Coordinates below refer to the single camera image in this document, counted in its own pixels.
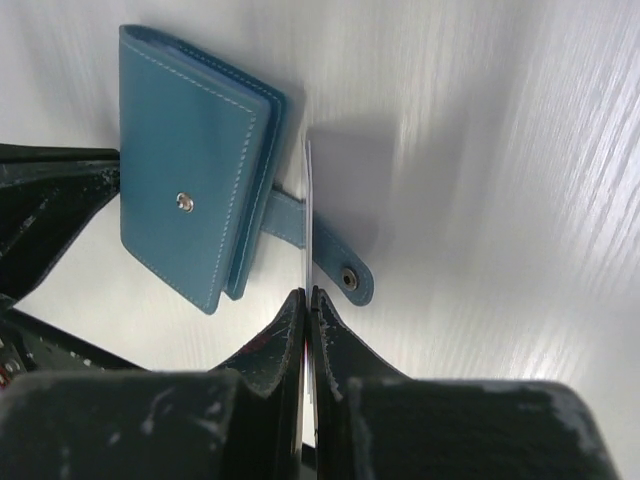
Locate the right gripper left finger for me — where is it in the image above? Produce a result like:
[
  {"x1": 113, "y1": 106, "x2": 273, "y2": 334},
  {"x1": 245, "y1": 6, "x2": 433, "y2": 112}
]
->
[{"x1": 1, "y1": 289, "x2": 306, "y2": 479}]

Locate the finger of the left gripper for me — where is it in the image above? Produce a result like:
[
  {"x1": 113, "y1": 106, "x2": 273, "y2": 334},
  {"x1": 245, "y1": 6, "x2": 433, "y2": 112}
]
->
[{"x1": 1, "y1": 144, "x2": 120, "y2": 305}]

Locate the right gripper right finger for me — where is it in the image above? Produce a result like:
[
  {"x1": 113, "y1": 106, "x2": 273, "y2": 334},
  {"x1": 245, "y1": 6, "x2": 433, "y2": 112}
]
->
[{"x1": 310, "y1": 288, "x2": 618, "y2": 479}]

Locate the silver VIP card top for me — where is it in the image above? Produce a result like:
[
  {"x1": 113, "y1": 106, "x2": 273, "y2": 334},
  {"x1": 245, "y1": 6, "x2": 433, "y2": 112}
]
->
[{"x1": 303, "y1": 138, "x2": 315, "y2": 444}]

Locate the blue leather card holder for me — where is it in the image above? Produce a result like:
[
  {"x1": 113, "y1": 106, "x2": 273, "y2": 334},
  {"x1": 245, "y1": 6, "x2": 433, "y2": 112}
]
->
[{"x1": 119, "y1": 24, "x2": 374, "y2": 314}]

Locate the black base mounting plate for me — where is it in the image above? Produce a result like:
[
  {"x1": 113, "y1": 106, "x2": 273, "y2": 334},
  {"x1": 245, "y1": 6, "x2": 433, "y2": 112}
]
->
[{"x1": 1, "y1": 309, "x2": 140, "y2": 389}]

